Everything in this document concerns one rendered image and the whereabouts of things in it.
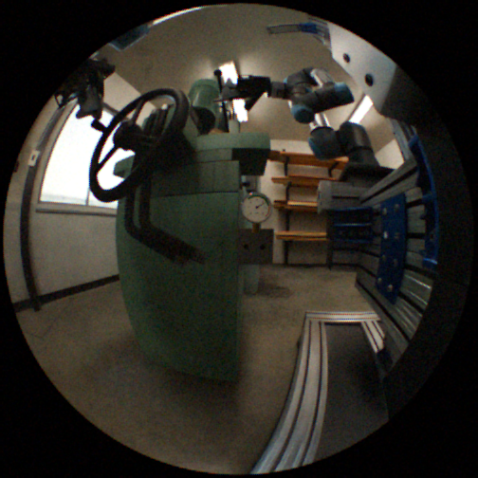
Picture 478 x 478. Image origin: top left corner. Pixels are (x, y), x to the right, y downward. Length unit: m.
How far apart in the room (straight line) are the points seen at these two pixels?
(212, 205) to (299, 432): 0.58
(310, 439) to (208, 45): 2.59
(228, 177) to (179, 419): 0.80
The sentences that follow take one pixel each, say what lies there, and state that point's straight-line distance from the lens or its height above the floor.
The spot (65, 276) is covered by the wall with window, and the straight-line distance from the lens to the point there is 1.73.
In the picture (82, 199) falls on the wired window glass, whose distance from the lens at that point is 1.83.
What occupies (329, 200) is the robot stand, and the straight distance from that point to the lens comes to 0.44.
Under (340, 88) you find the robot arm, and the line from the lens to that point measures 0.51.
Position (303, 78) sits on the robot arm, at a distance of 0.86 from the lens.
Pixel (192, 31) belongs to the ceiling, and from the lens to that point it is 2.16.
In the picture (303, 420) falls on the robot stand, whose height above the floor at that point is 0.23.
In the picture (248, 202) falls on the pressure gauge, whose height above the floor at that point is 0.67.
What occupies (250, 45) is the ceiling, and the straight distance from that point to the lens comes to 2.16.
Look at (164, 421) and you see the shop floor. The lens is 0.66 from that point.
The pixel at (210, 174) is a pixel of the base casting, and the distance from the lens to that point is 0.38.
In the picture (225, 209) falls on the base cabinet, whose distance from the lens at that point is 0.35.
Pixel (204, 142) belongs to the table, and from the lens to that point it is 0.44.
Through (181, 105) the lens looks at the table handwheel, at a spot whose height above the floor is 0.82.
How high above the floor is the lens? 0.61
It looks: 3 degrees down
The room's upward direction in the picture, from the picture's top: 1 degrees clockwise
